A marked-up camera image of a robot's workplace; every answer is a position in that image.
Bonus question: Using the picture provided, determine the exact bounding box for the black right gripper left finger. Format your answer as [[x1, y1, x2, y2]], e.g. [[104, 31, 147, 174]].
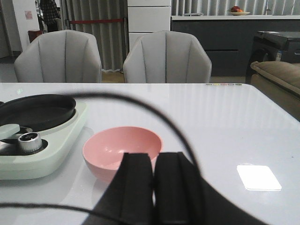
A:
[[83, 153, 154, 225]]

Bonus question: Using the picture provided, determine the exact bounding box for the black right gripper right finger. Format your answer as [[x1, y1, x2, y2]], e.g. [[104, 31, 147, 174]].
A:
[[154, 152, 264, 225]]

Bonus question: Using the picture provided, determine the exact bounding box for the pink plastic bowl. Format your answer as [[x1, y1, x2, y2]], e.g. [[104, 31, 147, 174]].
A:
[[82, 126, 163, 183]]

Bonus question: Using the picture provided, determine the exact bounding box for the mint green breakfast maker base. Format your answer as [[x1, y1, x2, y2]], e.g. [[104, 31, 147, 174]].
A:
[[0, 101, 87, 180]]

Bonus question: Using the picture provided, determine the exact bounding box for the silver right control knob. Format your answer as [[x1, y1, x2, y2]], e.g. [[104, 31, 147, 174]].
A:
[[18, 132, 42, 153]]

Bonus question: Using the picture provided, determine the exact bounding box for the black round frying pan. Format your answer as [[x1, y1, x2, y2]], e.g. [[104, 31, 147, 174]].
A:
[[0, 94, 76, 132]]

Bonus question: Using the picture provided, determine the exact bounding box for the right grey upholstered chair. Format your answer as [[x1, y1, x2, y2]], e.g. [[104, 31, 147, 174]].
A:
[[123, 31, 212, 83]]

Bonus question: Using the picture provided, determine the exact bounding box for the grey upholstered chair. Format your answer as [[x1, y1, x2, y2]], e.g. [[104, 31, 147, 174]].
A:
[[123, 31, 212, 83], [14, 30, 102, 83]]

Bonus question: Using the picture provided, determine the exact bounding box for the beige cushion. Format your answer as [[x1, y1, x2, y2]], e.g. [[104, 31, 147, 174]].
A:
[[250, 61, 300, 120]]

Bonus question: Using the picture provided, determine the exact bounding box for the left grey upholstered chair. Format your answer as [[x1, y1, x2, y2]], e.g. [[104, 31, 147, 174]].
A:
[[14, 30, 102, 83]]

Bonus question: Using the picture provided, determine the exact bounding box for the dark grey counter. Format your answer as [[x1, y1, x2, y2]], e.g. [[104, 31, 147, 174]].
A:
[[171, 15, 300, 76]]

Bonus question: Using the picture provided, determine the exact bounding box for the black appliance box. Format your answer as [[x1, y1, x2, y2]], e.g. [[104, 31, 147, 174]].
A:
[[245, 31, 300, 84]]

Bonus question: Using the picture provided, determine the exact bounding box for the white cabinet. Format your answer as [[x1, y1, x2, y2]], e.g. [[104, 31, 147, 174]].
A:
[[127, 0, 172, 49]]

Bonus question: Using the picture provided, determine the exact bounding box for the red barrier tape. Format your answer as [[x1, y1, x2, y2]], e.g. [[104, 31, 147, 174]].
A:
[[69, 18, 124, 24]]

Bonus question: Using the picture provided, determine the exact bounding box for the red bin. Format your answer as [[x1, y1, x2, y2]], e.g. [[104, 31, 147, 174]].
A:
[[28, 30, 43, 43]]

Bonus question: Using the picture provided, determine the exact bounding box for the fruit plate on counter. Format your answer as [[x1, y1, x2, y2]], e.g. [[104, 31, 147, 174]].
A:
[[229, 6, 250, 16]]

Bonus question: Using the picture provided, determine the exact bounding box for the person in plaid shirt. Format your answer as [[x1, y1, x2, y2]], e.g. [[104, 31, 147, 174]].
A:
[[39, 0, 60, 32]]

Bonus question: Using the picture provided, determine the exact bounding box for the black thin cable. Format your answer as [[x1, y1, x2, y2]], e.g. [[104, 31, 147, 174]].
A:
[[0, 93, 204, 215]]

